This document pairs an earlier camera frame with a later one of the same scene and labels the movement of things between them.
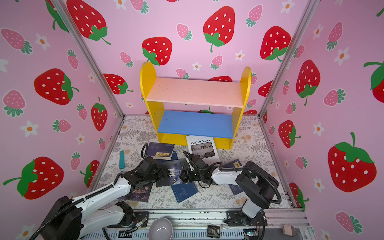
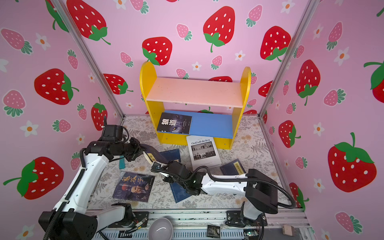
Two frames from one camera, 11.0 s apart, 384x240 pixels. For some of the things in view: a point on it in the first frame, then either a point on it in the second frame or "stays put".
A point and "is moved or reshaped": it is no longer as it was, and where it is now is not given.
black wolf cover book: [178, 164] is moved or reshaped
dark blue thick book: [160, 151] is moved or reshaped
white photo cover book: [204, 147] stays put
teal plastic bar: [122, 165] stays put
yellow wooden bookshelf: [181, 108] stays put
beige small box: [288, 230] stays put
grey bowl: [160, 229] stays put
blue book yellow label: [183, 191] stays put
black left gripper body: [158, 175] → [131, 151]
